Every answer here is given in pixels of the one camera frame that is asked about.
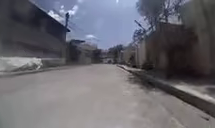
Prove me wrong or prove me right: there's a low building with dark roof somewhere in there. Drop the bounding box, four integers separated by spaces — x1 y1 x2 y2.
66 38 103 65

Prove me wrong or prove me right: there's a grey concrete road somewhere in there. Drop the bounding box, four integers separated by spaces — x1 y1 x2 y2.
0 63 215 128

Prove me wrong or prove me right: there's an utility pole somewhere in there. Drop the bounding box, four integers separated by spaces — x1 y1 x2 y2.
64 12 71 64

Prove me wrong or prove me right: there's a raised grey kerb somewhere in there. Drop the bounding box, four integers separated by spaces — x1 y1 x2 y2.
116 64 215 120

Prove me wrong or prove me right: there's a tall tree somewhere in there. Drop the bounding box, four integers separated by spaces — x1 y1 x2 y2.
132 0 189 38

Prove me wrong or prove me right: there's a large grey building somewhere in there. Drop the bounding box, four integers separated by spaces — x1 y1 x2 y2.
0 0 71 67

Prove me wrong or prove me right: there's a raised concrete pavement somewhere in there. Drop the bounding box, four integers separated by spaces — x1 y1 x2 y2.
121 64 215 105

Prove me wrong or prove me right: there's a white rubble heap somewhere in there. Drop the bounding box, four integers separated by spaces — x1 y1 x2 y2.
0 55 44 73

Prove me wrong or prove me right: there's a brown wall building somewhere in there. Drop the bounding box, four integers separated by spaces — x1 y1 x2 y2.
134 21 215 78

